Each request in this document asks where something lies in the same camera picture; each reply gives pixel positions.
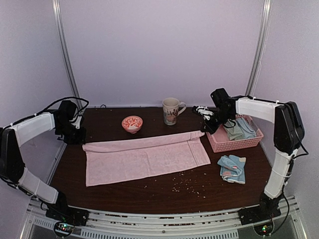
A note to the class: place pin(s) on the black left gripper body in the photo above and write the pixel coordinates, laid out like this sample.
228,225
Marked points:
71,136

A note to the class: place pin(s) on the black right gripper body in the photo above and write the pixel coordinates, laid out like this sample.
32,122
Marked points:
223,118

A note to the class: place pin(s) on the large pink towel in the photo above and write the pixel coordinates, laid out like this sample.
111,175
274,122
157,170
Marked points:
124,160

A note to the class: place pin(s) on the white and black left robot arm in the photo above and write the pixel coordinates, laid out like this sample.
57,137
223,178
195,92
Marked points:
13,170

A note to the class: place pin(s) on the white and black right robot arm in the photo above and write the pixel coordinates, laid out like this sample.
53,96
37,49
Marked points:
288,134

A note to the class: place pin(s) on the grey-green folded towel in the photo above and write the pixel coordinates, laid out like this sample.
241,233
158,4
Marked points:
234,133

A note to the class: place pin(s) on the light blue folded towel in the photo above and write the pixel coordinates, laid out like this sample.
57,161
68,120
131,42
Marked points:
248,131

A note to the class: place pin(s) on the pink perforated plastic basket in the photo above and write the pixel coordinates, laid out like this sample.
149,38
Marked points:
220,142

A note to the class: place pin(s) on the white mug with coral pattern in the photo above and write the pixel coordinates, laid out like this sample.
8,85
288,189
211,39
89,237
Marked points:
172,108

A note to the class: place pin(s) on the blue patterned crumpled cloth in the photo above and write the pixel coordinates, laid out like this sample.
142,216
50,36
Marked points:
232,169

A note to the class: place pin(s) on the red and white patterned bowl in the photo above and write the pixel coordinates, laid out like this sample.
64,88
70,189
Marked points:
132,124

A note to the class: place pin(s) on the left round circuit board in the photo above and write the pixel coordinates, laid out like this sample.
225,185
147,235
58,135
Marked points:
62,229

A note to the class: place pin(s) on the round circuit board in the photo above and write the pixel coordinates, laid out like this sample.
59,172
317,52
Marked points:
264,229
62,229

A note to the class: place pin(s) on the right round circuit board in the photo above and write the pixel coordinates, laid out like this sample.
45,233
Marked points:
264,229

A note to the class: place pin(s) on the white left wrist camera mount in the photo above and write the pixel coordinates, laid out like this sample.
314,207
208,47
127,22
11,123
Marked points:
77,121

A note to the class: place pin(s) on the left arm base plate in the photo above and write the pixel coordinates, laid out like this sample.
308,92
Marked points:
73,216

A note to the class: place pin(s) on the aluminium right corner post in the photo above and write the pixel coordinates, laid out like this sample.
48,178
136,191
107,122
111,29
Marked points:
260,48

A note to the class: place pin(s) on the aluminium corner post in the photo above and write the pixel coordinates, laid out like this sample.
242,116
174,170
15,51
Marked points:
63,43
260,48

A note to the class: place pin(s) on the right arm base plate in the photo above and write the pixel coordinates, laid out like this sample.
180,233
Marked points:
254,215

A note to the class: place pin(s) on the aluminium front rail frame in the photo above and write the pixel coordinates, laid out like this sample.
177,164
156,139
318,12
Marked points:
223,224

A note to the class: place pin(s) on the aluminium left corner post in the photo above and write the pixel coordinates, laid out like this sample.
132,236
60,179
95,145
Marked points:
63,43

